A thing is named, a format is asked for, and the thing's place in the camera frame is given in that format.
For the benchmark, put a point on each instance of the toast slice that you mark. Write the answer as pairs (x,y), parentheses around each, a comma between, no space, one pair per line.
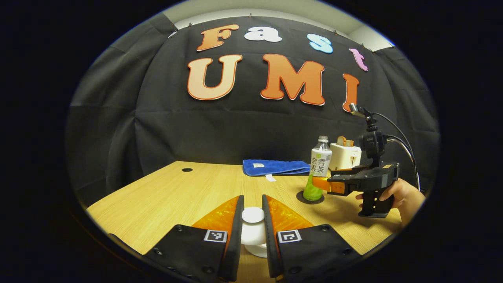
(350,142)
(341,141)

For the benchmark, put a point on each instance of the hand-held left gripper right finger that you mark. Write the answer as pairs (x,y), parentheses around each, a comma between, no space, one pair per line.
(269,236)

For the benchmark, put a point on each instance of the white teacup lid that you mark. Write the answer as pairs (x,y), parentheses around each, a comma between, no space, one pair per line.
(253,228)

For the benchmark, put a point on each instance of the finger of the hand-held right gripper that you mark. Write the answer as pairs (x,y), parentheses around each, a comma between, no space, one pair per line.
(338,180)
(342,172)

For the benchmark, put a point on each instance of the dark round coaster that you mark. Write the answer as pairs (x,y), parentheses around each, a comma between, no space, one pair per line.
(299,197)

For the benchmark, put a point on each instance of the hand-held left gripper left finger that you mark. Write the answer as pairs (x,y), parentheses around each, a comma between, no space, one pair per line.
(235,236)

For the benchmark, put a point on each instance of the blue towel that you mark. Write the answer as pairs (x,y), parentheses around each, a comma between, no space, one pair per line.
(275,167)

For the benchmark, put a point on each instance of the water bottle with white label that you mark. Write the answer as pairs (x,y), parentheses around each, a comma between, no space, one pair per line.
(320,161)

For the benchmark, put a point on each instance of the white toaster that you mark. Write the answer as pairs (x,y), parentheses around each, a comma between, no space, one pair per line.
(344,157)

